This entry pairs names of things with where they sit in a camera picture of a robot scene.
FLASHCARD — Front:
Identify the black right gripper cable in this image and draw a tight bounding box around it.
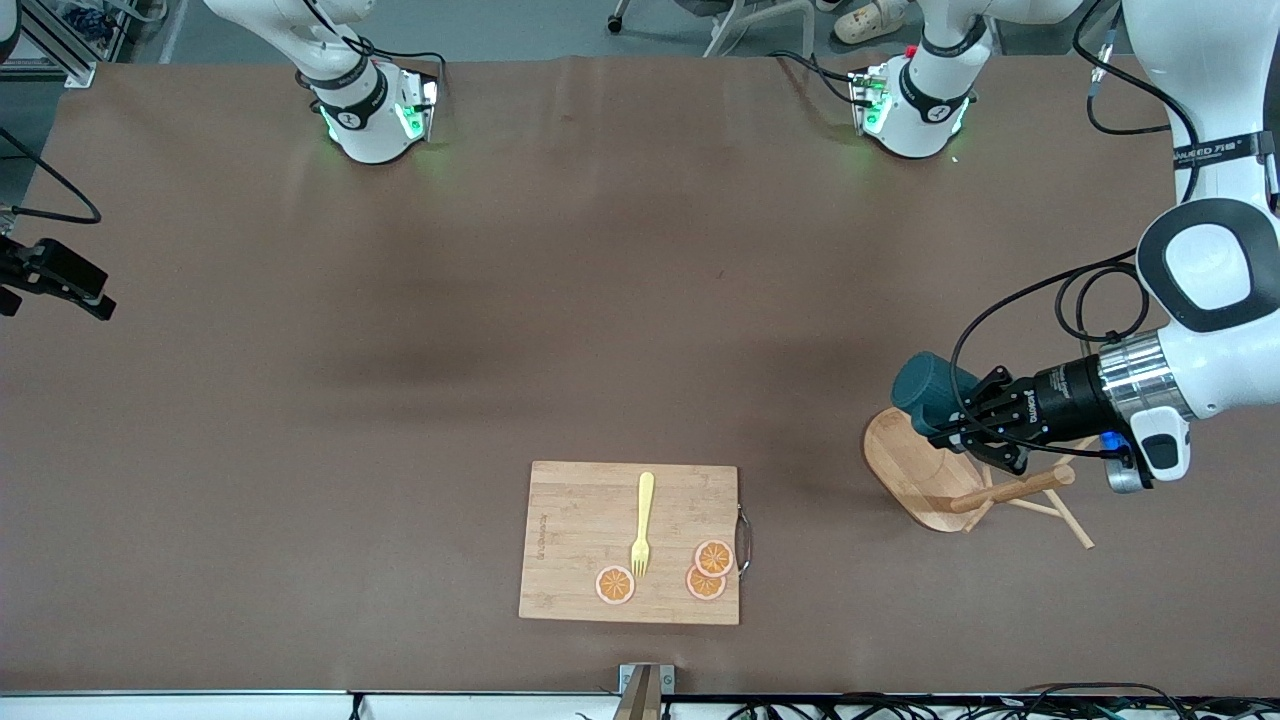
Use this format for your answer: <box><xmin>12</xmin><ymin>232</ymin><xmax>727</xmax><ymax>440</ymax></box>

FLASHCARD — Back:
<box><xmin>0</xmin><ymin>125</ymin><xmax>103</xmax><ymax>226</ymax></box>

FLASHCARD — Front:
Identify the bamboo cutting board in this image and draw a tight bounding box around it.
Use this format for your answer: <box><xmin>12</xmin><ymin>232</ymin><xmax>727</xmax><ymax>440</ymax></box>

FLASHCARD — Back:
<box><xmin>518</xmin><ymin>460</ymin><xmax>753</xmax><ymax>627</ymax></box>

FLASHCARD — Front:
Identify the yellow plastic fork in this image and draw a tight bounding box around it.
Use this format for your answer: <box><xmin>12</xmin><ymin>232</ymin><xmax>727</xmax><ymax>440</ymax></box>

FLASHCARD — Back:
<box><xmin>630</xmin><ymin>472</ymin><xmax>656</xmax><ymax>579</ymax></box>

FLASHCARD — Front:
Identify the aluminium frame post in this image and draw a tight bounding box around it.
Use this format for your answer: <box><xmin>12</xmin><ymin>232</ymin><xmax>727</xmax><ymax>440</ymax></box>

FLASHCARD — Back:
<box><xmin>0</xmin><ymin>0</ymin><xmax>98</xmax><ymax>89</ymax></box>

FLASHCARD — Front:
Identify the black arm base cable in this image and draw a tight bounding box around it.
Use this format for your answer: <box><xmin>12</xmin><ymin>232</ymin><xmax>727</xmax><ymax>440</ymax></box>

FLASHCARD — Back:
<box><xmin>778</xmin><ymin>50</ymin><xmax>866</xmax><ymax>109</ymax></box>
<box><xmin>300</xmin><ymin>0</ymin><xmax>448</xmax><ymax>81</ymax></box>

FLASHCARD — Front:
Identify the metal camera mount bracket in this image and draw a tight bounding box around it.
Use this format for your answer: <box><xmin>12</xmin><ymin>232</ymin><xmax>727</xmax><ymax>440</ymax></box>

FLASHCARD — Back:
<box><xmin>618</xmin><ymin>663</ymin><xmax>676</xmax><ymax>720</ymax></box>

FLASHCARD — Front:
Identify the dark teal mug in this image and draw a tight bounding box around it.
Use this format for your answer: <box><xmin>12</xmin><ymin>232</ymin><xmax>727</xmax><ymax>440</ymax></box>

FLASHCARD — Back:
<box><xmin>890</xmin><ymin>351</ymin><xmax>986</xmax><ymax>441</ymax></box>

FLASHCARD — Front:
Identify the grey chair base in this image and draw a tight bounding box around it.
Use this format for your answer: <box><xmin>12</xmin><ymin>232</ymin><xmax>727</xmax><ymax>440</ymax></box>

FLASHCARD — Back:
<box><xmin>605</xmin><ymin>0</ymin><xmax>811</xmax><ymax>58</ymax></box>

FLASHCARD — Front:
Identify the beige slipper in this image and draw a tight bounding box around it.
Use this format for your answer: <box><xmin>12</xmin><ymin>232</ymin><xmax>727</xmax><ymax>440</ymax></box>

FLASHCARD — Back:
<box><xmin>835</xmin><ymin>0</ymin><xmax>911</xmax><ymax>46</ymax></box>

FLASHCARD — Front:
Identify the blue wire bundle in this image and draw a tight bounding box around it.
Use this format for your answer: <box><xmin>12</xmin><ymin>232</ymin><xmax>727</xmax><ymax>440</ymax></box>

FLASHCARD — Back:
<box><xmin>60</xmin><ymin>3</ymin><xmax>116</xmax><ymax>41</ymax></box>

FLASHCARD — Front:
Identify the wooden mug tree rack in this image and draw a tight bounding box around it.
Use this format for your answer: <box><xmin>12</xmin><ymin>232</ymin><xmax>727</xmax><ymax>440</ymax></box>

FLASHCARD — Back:
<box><xmin>863</xmin><ymin>405</ymin><xmax>1099</xmax><ymax>550</ymax></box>

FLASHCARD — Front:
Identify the black right arm base cable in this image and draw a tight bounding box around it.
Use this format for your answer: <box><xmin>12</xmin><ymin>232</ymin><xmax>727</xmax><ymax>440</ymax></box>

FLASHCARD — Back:
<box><xmin>300</xmin><ymin>0</ymin><xmax>448</xmax><ymax>81</ymax></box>

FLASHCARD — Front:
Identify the black left arm base cable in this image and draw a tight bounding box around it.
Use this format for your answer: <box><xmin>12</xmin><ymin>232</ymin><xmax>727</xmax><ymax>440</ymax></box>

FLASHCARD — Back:
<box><xmin>778</xmin><ymin>50</ymin><xmax>866</xmax><ymax>109</ymax></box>

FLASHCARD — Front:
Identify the black cable bundle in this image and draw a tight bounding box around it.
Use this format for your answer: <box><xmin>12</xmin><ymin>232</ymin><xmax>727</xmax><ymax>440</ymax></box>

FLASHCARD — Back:
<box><xmin>728</xmin><ymin>682</ymin><xmax>1280</xmax><ymax>720</ymax></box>

